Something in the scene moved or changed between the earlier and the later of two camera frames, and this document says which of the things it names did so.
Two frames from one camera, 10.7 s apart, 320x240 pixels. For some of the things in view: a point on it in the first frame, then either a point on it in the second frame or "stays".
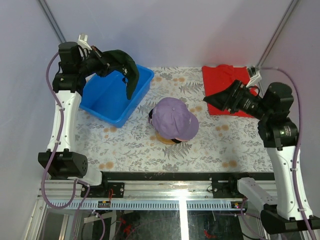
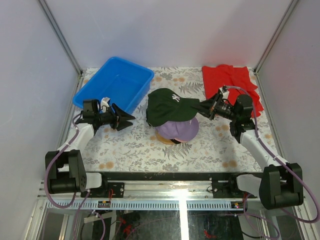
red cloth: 217,78 stays
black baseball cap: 175,140 stays
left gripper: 105,63 to 124,117
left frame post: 51,20 stays
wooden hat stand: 164,140 stays
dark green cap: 119,60 to 164,105
